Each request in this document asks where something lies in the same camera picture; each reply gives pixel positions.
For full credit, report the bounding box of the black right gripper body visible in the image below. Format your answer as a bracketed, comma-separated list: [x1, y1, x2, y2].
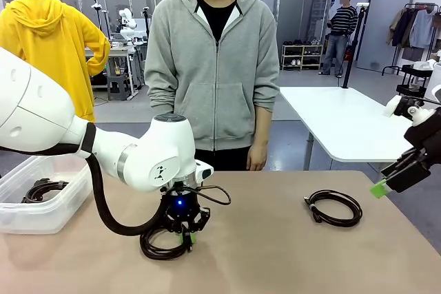
[403, 107, 441, 163]

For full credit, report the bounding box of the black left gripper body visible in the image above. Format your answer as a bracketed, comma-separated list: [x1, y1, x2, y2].
[161, 185, 211, 233]

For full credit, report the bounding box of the black power cord round plug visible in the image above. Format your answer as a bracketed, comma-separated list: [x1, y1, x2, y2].
[139, 227, 194, 261]

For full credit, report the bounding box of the black USB cable grey tape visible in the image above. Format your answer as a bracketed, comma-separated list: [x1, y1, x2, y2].
[302, 189, 363, 229]

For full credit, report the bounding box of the black power cord slim plug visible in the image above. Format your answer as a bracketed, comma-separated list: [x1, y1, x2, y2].
[20, 178, 71, 204]

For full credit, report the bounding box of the person's right forearm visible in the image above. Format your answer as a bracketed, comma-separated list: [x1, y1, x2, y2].
[145, 90, 175, 125]

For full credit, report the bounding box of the person's left hand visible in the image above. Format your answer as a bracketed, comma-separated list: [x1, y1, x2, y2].
[247, 142, 269, 171]

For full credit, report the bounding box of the black utility cart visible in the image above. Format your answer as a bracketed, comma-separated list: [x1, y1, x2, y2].
[396, 63, 434, 98]

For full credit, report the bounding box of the large white table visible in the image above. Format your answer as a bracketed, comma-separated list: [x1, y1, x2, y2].
[279, 86, 420, 164]

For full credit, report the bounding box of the black tripod stand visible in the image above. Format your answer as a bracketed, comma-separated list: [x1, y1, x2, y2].
[339, 2, 370, 89]

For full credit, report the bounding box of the clothes rack with garments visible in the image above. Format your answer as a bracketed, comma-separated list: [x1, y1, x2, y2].
[387, 2, 441, 76]

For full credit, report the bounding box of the clear plastic storage container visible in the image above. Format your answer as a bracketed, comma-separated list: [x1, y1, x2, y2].
[0, 155, 93, 235]

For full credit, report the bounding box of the grey plastic stool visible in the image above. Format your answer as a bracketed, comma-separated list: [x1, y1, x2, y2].
[106, 75, 130, 101]

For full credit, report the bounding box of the person in striped sweater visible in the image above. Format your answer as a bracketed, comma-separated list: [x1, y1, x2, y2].
[318, 0, 359, 78]

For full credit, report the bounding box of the person in grey hoodie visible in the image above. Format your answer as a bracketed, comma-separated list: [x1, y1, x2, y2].
[143, 0, 280, 171]

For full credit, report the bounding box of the wooden shoe rack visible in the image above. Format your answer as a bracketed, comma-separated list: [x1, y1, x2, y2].
[281, 43, 325, 72]

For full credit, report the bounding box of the white background workbench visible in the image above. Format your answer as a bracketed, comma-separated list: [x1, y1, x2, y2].
[84, 44, 146, 101]

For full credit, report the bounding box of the yellow hoodie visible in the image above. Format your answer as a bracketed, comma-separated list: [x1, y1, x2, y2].
[0, 0, 112, 124]

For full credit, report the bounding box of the thin black camera cable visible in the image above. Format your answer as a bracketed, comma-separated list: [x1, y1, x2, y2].
[160, 185, 232, 206]

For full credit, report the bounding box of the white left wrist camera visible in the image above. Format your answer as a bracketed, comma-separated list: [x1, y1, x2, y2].
[193, 159, 215, 183]

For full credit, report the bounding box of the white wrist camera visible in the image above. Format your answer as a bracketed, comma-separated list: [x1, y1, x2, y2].
[193, 159, 215, 183]
[383, 95, 437, 127]

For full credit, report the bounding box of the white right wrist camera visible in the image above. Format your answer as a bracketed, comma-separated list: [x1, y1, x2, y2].
[383, 95, 437, 127]

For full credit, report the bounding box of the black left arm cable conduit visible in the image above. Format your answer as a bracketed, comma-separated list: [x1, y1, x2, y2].
[81, 123, 170, 238]

